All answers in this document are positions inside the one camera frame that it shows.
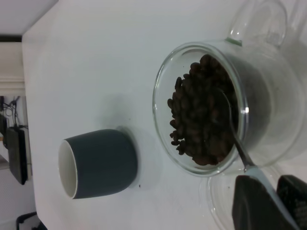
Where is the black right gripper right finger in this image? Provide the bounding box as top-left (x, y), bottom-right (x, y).
top-left (275, 174), bottom-right (307, 230)

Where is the double-walled clear glass cup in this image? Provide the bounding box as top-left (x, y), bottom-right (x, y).
top-left (153, 0), bottom-right (303, 178)

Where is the steel spoon light blue handle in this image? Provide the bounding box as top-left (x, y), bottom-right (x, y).
top-left (214, 88), bottom-right (300, 230)

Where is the dark grey ceramic mug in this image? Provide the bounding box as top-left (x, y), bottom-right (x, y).
top-left (58, 128), bottom-right (139, 200)

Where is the black rectangular box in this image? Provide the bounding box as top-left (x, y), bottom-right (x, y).
top-left (6, 126), bottom-right (27, 185)

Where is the small clear glass dish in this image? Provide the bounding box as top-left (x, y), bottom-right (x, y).
top-left (199, 167), bottom-right (307, 230)

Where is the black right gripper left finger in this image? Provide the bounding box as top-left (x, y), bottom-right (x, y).
top-left (231, 174), bottom-right (300, 230)

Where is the black cable bundle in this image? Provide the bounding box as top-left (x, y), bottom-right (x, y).
top-left (0, 95), bottom-right (29, 130)

